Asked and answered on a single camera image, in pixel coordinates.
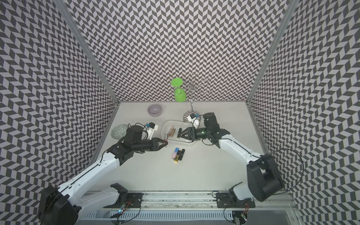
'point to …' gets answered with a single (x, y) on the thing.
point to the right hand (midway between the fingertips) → (181, 138)
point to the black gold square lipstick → (177, 156)
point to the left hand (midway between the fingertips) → (166, 145)
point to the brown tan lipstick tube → (173, 132)
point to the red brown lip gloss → (166, 137)
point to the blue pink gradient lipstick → (176, 152)
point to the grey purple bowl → (154, 110)
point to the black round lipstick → (181, 154)
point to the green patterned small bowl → (119, 131)
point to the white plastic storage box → (171, 127)
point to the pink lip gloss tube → (170, 131)
